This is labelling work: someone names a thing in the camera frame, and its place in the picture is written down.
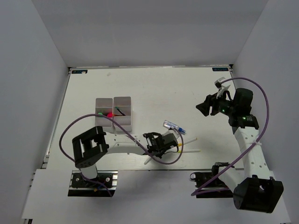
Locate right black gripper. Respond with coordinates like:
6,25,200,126
196,88,237,116

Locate clear blue spray bottle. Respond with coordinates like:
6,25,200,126
163,120,186,134

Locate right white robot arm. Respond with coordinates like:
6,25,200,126
193,88,284,213

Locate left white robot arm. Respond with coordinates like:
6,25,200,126
72,126,179,186

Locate right white organizer bin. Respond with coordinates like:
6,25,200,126
113,96,132,132

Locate white organizer bin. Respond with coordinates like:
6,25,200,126
95,98,114,133
113,96,132,132

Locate left white organizer bin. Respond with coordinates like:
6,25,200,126
95,98,114,133

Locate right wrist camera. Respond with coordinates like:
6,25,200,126
214,77,230,99

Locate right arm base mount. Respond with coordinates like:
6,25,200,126
190,162,233,198

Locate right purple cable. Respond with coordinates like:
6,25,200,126
191,77,270,196

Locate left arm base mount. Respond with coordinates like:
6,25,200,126
68,171,118,197

